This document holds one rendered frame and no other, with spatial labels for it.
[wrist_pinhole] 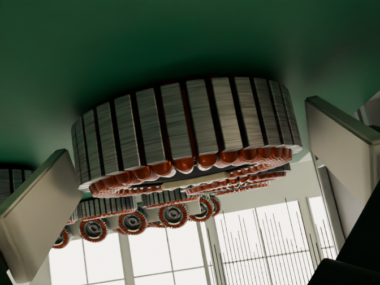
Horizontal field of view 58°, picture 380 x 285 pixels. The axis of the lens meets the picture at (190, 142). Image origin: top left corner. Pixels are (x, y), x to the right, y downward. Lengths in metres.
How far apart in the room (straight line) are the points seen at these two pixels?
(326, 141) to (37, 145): 0.16
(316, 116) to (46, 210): 0.13
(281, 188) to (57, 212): 6.28
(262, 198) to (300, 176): 0.77
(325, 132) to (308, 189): 6.30
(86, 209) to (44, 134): 0.46
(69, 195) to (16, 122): 0.05
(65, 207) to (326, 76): 0.14
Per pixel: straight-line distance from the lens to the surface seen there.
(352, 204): 0.44
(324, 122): 0.17
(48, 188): 0.17
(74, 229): 1.47
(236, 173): 0.21
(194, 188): 0.32
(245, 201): 6.41
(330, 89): 0.21
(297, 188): 6.44
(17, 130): 0.19
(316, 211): 6.48
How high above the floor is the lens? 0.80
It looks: 11 degrees down
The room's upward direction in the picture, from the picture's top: 170 degrees clockwise
